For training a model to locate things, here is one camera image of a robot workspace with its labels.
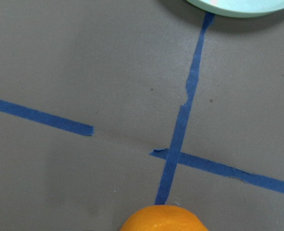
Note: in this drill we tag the orange mandarin fruit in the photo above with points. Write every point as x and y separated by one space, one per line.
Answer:
163 218

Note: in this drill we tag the light green plate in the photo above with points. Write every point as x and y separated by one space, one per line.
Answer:
239 8

